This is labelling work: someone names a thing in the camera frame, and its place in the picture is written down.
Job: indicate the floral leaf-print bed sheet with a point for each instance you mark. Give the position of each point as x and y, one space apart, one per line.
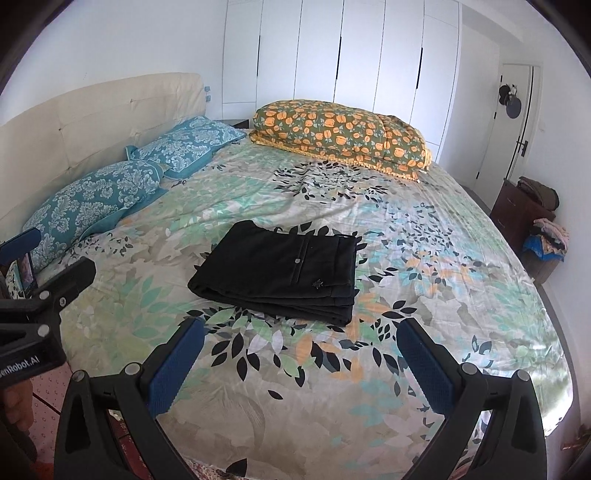
287 398

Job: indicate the teal patterned pillow far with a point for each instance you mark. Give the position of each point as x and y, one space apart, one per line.
186 148

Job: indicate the orange floral folded quilt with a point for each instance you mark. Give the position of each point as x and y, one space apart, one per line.
348 135

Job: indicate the person's left hand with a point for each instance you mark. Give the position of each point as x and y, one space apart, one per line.
17 405

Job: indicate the teal patterned pillow near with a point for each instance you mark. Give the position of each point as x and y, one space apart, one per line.
91 204

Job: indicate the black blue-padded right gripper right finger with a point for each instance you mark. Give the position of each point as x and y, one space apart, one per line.
514 444

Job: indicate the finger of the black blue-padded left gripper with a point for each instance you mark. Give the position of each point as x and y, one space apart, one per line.
18 250

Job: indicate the cream padded headboard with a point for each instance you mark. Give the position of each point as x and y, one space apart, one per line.
57 142

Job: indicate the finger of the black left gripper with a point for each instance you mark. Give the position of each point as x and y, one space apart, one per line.
61 290

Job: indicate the dark hanging items on door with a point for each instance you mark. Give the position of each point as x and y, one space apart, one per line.
509 99

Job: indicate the black pants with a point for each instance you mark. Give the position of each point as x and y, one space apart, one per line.
307 277

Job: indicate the pile of colourful clothes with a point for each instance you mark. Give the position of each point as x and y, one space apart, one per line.
547 240

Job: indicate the white door with handle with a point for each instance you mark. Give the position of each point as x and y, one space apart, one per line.
510 139

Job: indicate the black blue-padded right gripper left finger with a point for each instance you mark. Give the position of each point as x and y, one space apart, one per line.
108 427

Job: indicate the olive folded cloth on dresser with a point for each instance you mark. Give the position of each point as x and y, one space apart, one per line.
545 196

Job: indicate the dark brown wooden dresser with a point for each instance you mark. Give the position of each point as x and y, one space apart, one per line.
514 213

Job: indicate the teal patterned pillow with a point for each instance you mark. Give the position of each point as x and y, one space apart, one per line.
91 204
186 148

